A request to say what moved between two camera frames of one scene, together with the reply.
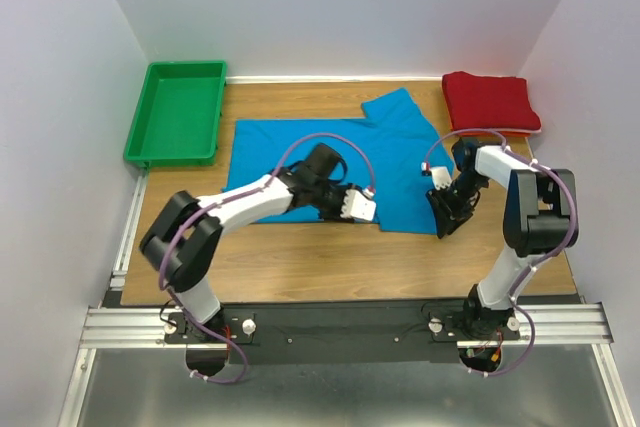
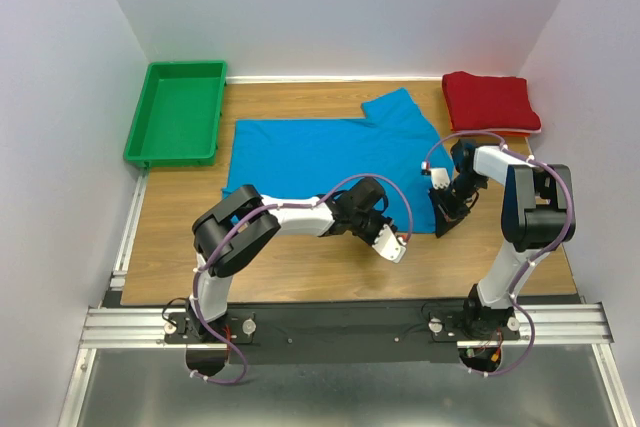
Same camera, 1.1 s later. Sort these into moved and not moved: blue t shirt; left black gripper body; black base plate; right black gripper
Moved: left black gripper body
Not moved: black base plate; right black gripper; blue t shirt
